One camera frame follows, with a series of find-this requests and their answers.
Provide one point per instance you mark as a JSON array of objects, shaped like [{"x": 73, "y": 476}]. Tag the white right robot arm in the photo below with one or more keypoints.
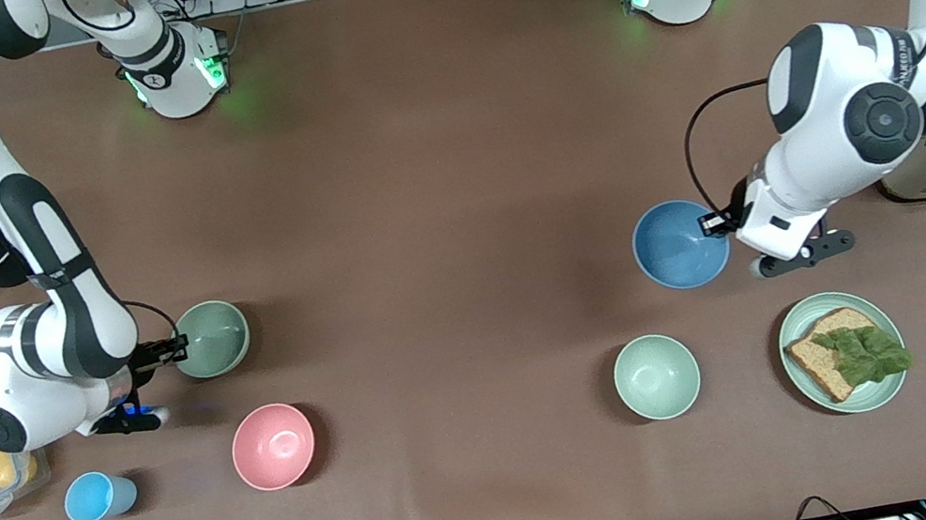
[{"x": 66, "y": 330}]

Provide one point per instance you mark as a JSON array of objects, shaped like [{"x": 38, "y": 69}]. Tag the blue bowl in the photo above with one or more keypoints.
[{"x": 675, "y": 246}]

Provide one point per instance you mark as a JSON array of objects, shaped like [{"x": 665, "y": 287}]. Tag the pale mint green bowl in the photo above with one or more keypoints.
[{"x": 657, "y": 377}]

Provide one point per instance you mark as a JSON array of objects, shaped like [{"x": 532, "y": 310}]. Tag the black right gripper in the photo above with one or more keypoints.
[{"x": 144, "y": 358}]

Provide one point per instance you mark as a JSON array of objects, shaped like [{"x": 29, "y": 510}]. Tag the green lettuce leaf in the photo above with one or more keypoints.
[{"x": 866, "y": 356}]

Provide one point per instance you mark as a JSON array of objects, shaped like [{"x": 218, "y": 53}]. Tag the brown bread slice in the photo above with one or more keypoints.
[{"x": 820, "y": 368}]

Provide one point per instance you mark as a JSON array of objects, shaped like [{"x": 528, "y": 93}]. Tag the pink bowl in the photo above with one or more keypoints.
[{"x": 273, "y": 447}]

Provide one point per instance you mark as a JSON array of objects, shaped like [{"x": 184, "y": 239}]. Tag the light blue cup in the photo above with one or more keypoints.
[{"x": 91, "y": 498}]

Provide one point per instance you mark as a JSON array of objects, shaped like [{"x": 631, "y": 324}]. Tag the brown table cloth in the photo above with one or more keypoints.
[{"x": 445, "y": 158}]

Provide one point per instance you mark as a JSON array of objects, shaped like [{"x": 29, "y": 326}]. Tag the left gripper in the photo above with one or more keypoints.
[{"x": 739, "y": 213}]

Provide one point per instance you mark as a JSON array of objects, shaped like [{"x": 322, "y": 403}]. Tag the green plate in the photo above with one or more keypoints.
[{"x": 859, "y": 398}]

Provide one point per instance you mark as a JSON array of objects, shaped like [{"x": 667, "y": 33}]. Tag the sage green bowl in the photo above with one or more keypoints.
[{"x": 215, "y": 337}]

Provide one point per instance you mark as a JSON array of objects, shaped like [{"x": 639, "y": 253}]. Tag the yellow fruit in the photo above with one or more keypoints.
[{"x": 0, "y": 469}]

